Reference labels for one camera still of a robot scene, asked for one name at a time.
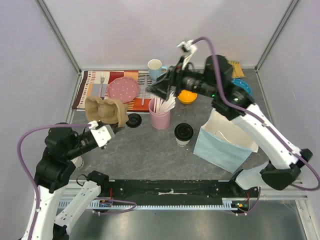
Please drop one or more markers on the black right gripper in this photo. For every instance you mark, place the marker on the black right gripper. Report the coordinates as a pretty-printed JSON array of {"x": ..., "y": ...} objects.
[{"x": 171, "y": 80}]

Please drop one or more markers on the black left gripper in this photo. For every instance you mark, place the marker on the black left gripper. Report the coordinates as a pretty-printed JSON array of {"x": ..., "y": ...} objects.
[{"x": 116, "y": 129}]

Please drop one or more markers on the brown cardboard cup carrier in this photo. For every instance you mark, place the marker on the brown cardboard cup carrier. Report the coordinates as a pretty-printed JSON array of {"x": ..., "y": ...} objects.
[{"x": 107, "y": 110}]

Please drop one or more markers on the black plastic cup lid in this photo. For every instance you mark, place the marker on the black plastic cup lid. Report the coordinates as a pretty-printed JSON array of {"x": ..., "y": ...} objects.
[{"x": 183, "y": 132}]

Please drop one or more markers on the white paper coffee cup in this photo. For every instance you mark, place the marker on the white paper coffee cup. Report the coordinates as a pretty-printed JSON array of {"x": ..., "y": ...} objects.
[{"x": 182, "y": 141}]

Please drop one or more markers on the light blue paper bag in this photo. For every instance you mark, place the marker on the light blue paper bag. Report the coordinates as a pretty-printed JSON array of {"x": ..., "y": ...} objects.
[{"x": 223, "y": 144}]

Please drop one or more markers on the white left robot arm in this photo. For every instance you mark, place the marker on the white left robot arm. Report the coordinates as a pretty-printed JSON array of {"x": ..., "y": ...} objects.
[{"x": 52, "y": 175}]

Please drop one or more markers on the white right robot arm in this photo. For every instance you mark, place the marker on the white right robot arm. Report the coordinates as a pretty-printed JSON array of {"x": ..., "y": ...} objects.
[{"x": 234, "y": 103}]

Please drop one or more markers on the orange bowl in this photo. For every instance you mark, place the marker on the orange bowl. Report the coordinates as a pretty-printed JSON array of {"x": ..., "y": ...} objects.
[{"x": 187, "y": 97}]

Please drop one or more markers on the light blue mug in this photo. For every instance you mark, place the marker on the light blue mug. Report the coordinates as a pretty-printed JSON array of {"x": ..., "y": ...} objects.
[{"x": 155, "y": 68}]

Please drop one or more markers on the white wrapped straw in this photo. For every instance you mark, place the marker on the white wrapped straw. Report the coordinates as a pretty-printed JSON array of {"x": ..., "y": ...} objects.
[
  {"x": 168, "y": 104},
  {"x": 157, "y": 103}
]

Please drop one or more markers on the grey table knife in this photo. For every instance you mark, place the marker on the grey table knife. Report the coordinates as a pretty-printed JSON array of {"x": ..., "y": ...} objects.
[{"x": 144, "y": 90}]

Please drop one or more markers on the pink polka dot plate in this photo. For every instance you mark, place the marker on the pink polka dot plate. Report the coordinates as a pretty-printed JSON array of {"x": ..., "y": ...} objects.
[{"x": 124, "y": 89}]

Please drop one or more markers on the pink straw holder cup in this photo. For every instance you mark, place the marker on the pink straw holder cup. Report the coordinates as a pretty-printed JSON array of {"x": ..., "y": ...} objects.
[{"x": 158, "y": 121}]

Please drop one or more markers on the colourful striped placemat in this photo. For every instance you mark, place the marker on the colourful striped placemat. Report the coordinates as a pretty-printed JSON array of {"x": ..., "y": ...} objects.
[{"x": 90, "y": 84}]

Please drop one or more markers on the yellow woven tray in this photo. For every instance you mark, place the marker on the yellow woven tray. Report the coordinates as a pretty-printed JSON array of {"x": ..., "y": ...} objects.
[{"x": 237, "y": 69}]

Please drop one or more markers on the blue polka dot plate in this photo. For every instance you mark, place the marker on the blue polka dot plate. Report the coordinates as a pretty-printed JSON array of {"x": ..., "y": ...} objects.
[{"x": 244, "y": 85}]

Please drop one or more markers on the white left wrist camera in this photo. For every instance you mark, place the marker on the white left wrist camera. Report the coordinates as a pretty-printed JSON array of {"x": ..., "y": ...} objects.
[{"x": 102, "y": 132}]

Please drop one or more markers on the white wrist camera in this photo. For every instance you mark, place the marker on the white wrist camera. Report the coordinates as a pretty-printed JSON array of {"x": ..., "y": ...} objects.
[
  {"x": 188, "y": 47},
  {"x": 102, "y": 132}
]

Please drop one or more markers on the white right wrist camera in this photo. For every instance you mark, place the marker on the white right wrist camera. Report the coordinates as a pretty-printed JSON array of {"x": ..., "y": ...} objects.
[{"x": 188, "y": 47}]

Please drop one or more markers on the silver fork pink handle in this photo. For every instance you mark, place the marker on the silver fork pink handle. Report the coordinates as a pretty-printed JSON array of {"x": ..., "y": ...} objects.
[{"x": 102, "y": 80}]

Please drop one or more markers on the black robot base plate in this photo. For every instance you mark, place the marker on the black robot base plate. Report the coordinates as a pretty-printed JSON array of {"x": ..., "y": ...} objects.
[{"x": 174, "y": 192}]

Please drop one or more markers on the grey slotted cable duct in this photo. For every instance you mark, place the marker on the grey slotted cable duct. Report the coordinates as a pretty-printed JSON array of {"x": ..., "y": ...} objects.
[{"x": 224, "y": 206}]

